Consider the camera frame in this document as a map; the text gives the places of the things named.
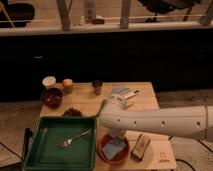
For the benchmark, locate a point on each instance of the blue grey cloth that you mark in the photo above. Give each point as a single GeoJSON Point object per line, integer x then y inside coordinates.
{"type": "Point", "coordinates": [118, 90]}

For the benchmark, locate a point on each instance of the green plastic tray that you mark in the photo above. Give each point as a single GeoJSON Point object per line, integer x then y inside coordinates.
{"type": "Point", "coordinates": [45, 154]}

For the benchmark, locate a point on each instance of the red bowl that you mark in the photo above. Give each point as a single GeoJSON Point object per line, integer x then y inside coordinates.
{"type": "Point", "coordinates": [120, 157]}

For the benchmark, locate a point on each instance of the brown rectangular block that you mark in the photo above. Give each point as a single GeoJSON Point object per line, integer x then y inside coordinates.
{"type": "Point", "coordinates": [140, 147]}

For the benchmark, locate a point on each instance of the white lidded cup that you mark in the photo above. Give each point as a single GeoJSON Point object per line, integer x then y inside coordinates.
{"type": "Point", "coordinates": [49, 82]}

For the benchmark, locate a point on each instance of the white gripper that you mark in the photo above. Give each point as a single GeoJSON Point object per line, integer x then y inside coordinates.
{"type": "Point", "coordinates": [117, 133]}

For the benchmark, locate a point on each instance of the orange topped small jar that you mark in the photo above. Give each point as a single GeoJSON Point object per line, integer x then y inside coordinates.
{"type": "Point", "coordinates": [67, 85]}

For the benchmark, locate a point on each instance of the black office chair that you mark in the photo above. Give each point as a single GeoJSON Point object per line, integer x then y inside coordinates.
{"type": "Point", "coordinates": [165, 6]}

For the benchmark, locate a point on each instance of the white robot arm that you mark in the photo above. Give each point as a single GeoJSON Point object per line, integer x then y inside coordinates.
{"type": "Point", "coordinates": [195, 122]}

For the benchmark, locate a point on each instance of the dark metal cup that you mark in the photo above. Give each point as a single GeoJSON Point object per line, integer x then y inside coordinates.
{"type": "Point", "coordinates": [97, 87]}

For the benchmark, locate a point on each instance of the blue sponge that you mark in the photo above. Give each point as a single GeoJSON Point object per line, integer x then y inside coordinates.
{"type": "Point", "coordinates": [112, 147]}

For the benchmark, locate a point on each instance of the dark maroon bowl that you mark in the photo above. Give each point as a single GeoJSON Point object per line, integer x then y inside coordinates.
{"type": "Point", "coordinates": [51, 98]}

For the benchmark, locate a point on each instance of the silver metal fork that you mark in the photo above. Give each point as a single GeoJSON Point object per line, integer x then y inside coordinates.
{"type": "Point", "coordinates": [68, 141]}

